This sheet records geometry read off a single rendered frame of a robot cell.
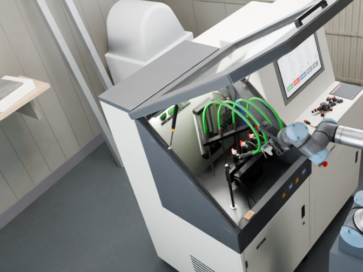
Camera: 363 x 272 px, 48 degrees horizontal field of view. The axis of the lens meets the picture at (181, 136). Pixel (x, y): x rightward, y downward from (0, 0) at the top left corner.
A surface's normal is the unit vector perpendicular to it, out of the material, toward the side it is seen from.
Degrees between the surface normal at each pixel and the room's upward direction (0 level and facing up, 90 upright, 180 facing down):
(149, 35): 90
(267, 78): 76
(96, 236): 0
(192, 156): 90
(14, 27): 90
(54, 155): 90
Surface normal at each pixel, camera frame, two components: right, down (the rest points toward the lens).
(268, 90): 0.65, 0.12
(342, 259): -0.59, 0.59
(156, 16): 0.76, 0.28
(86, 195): -0.19, -0.77
